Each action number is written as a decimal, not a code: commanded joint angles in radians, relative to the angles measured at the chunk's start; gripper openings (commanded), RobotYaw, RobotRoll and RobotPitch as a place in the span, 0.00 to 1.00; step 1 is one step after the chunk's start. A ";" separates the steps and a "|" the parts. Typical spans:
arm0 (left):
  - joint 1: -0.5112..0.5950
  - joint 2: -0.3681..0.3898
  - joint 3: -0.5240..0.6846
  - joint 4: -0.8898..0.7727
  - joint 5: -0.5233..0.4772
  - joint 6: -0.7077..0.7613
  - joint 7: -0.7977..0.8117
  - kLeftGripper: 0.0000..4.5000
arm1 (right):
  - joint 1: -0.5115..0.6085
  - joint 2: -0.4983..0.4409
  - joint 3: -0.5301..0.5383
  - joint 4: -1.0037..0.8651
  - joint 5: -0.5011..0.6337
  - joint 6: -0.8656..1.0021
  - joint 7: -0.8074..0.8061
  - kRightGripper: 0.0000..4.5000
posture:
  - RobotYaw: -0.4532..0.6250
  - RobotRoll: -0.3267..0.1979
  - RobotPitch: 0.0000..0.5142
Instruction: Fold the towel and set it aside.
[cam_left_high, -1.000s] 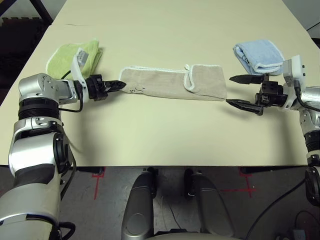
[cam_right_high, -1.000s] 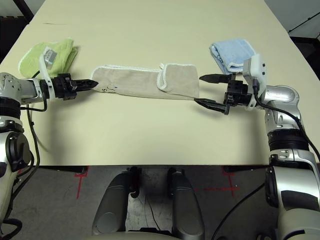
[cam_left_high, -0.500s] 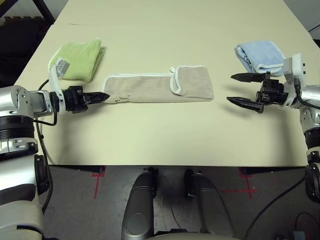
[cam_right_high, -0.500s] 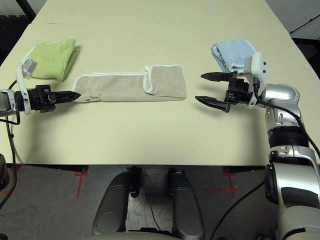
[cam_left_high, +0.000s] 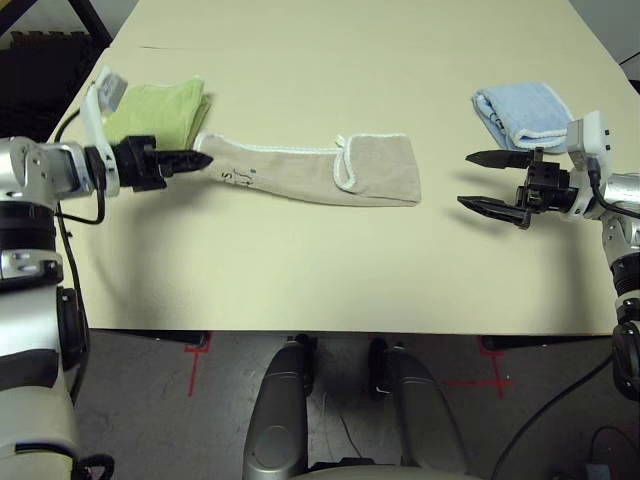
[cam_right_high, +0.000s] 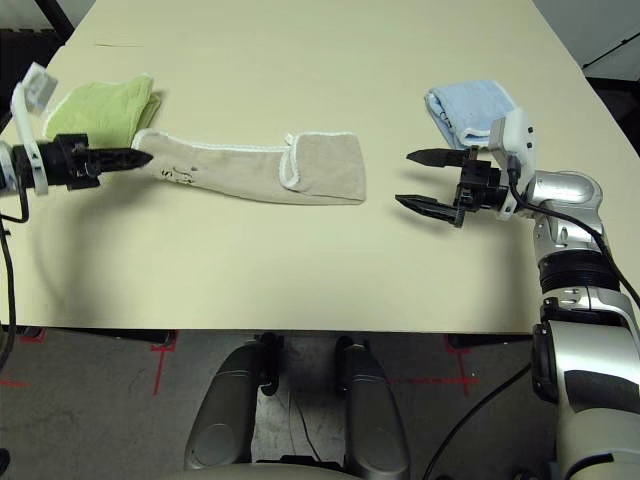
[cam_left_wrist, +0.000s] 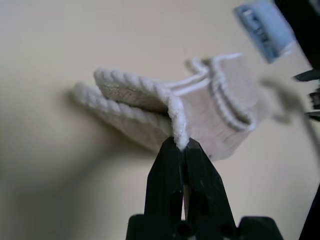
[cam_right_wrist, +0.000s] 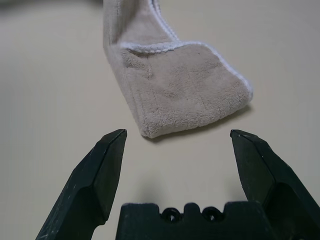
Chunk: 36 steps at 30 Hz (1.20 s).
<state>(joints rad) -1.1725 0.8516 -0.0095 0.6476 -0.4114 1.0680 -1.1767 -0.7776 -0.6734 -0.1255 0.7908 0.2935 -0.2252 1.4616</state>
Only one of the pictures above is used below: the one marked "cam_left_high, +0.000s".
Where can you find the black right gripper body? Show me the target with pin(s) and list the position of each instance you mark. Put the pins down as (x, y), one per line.
(547, 190)

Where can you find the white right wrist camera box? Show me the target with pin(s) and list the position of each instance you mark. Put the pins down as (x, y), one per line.
(595, 132)

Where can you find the beige side table black frame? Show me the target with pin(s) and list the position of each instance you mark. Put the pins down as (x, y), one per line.
(95, 25)

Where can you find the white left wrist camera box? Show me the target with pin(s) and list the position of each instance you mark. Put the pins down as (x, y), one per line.
(95, 120)

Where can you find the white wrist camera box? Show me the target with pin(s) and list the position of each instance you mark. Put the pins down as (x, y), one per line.
(95, 120)
(595, 132)

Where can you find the dark foam floor mat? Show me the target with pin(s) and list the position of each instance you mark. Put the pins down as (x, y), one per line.
(40, 75)

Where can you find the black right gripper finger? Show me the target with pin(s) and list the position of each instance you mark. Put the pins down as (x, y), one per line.
(495, 209)
(500, 159)

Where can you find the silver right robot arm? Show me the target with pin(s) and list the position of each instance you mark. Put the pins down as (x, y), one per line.
(625, 187)

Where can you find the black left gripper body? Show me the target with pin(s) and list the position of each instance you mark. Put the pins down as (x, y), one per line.
(140, 165)

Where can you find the beige towel with white trim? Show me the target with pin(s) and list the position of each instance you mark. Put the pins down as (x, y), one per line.
(380, 170)

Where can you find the grey robot right leg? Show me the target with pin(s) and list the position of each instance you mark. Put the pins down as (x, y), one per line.
(420, 415)

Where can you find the grey robot leg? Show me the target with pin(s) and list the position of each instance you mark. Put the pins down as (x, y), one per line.
(275, 415)
(420, 415)

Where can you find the grey robot left leg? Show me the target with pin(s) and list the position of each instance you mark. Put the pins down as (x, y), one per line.
(275, 415)

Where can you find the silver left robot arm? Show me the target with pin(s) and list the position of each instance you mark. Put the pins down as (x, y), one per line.
(45, 165)

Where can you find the folded light blue towel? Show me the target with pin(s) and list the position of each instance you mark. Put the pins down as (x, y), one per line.
(525, 107)

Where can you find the folded green towel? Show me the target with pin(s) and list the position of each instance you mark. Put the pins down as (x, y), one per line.
(155, 110)

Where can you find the grey power adapter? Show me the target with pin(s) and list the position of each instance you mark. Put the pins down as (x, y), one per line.
(596, 472)

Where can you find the light grey robot waist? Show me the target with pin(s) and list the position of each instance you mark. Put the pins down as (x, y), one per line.
(390, 474)

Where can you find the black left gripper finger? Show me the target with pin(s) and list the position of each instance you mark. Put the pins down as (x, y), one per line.
(182, 166)
(185, 155)

